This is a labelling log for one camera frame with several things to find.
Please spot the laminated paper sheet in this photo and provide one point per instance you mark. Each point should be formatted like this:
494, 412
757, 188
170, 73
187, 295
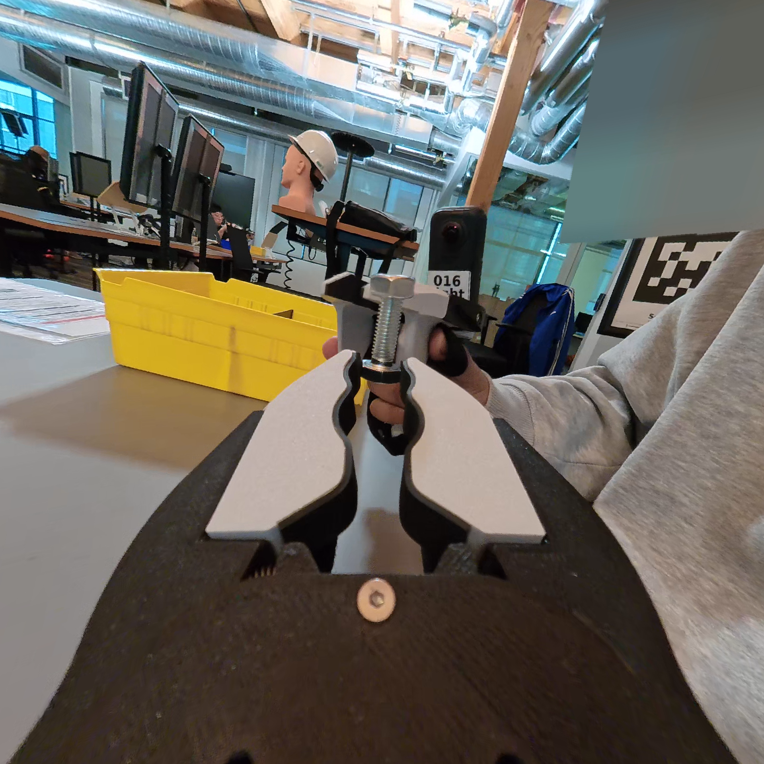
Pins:
48, 310

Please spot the dual monitor on stand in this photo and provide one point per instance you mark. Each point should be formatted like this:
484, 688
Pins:
149, 137
197, 167

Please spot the wooden standing desk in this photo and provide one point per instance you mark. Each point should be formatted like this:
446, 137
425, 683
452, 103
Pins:
298, 213

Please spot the framed marker sign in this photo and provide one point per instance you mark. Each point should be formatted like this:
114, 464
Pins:
674, 280

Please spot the person's right hand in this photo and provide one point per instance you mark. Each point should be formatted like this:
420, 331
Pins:
388, 403

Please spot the black floor lamp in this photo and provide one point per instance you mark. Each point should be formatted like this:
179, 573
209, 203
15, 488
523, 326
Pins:
352, 143

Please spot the white hard hat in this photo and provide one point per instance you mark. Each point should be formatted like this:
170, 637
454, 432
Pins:
319, 149

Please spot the steel hex nut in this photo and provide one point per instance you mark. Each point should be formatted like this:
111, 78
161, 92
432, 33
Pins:
382, 371

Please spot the yellow plastic bin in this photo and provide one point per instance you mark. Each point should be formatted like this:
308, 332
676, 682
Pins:
179, 334

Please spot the silver ventilation duct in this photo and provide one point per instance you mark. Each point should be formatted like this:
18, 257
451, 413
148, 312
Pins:
179, 62

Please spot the grey desk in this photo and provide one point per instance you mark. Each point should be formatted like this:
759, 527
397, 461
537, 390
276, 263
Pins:
89, 477

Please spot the small black monitor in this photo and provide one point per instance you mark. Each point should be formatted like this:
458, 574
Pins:
89, 173

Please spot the mannequin head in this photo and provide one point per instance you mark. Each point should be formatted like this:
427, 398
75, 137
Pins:
295, 179

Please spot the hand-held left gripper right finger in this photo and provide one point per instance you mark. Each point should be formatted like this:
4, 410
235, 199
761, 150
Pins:
471, 471

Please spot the blue jacket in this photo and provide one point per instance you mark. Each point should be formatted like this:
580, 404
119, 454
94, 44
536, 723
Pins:
537, 328

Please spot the cardboard bin divider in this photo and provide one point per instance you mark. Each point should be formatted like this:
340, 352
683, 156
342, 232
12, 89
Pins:
285, 313

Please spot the person's right forearm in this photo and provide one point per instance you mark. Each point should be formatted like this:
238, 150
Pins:
567, 418

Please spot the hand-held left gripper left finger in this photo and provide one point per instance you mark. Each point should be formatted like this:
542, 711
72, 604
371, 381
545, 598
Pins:
286, 465

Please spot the black bag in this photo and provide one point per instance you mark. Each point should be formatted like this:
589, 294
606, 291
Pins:
370, 221

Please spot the long wooden office desk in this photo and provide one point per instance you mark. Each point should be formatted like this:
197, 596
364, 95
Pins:
71, 224

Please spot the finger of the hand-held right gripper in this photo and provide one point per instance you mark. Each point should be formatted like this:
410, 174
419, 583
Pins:
352, 328
427, 304

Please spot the steel hex bolt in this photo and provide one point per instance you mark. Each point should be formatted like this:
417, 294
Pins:
388, 334

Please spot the person's torso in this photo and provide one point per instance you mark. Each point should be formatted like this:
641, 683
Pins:
704, 507

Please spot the wooden post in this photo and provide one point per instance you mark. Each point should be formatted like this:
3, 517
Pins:
507, 107

